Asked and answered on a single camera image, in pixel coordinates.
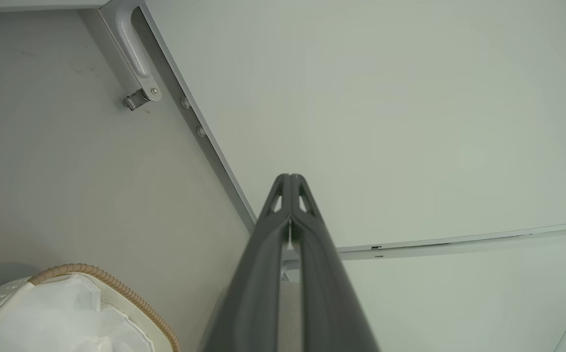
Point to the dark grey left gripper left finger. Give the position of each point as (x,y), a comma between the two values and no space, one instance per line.
(256,293)

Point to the black caster wheel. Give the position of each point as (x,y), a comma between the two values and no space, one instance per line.
(137,99)

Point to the small round levelling foot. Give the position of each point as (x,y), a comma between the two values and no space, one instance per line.
(185,102)
(200,131)

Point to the grey metal partition bottom rail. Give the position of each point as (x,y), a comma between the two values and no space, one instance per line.
(199,112)

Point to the wicker laundry basket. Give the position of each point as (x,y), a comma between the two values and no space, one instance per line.
(126,298)

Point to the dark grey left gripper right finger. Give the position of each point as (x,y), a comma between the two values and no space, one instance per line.
(327,293)

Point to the grey curved partition foot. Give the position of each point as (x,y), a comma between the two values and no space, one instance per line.
(133,49)

